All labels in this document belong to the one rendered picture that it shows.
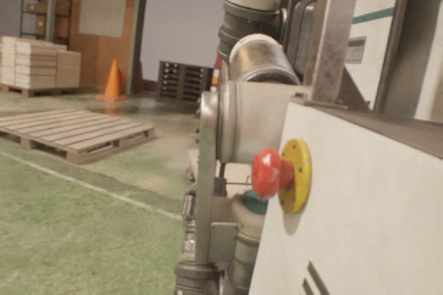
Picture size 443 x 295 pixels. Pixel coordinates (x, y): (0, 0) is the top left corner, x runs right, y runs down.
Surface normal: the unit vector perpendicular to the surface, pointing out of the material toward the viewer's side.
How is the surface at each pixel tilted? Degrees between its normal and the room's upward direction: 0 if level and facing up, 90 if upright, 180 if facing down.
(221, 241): 106
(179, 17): 90
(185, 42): 90
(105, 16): 90
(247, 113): 65
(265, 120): 77
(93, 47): 90
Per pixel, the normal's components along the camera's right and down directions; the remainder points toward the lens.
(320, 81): 0.09, 0.22
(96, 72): -0.29, 0.16
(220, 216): 0.07, -0.88
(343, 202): -0.99, -0.12
